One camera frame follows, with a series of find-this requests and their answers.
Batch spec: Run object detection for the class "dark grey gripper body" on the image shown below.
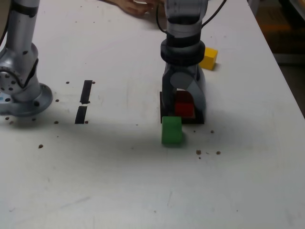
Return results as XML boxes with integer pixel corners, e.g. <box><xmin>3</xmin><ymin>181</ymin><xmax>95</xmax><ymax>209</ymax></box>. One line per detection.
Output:
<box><xmin>164</xmin><ymin>62</ymin><xmax>203</xmax><ymax>75</ymax></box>

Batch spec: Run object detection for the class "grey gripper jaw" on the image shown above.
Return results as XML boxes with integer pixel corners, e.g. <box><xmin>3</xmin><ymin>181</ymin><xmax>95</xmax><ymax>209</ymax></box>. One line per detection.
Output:
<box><xmin>162</xmin><ymin>71</ymin><xmax>177</xmax><ymax>118</ymax></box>
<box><xmin>170</xmin><ymin>68</ymin><xmax>207</xmax><ymax>120</ymax></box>

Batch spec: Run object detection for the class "red cube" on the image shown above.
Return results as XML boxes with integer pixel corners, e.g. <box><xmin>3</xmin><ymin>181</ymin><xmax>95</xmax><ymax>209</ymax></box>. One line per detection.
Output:
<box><xmin>174</xmin><ymin>92</ymin><xmax>195</xmax><ymax>119</ymax></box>

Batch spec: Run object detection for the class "yellow cube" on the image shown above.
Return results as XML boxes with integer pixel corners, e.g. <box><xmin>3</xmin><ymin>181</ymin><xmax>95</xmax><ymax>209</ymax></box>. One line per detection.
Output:
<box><xmin>199</xmin><ymin>47</ymin><xmax>219</xmax><ymax>71</ymax></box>

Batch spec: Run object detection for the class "green cube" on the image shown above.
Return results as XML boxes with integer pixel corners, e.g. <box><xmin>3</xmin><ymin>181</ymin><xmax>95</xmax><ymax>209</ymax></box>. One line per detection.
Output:
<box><xmin>161</xmin><ymin>116</ymin><xmax>183</xmax><ymax>146</ymax></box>

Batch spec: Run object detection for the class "black tape square outline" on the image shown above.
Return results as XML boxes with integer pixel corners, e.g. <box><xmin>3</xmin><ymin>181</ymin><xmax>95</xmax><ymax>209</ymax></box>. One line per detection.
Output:
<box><xmin>159</xmin><ymin>91</ymin><xmax>205</xmax><ymax>125</ymax></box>

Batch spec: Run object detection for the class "person's hand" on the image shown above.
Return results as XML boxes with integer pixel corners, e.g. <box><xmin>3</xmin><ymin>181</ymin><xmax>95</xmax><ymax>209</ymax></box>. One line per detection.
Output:
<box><xmin>114</xmin><ymin>0</ymin><xmax>165</xmax><ymax>17</ymax></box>

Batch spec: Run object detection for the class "black tape strip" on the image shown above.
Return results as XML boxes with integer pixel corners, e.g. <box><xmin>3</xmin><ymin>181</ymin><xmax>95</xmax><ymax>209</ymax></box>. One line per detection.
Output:
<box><xmin>74</xmin><ymin>80</ymin><xmax>93</xmax><ymax>125</ymax></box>

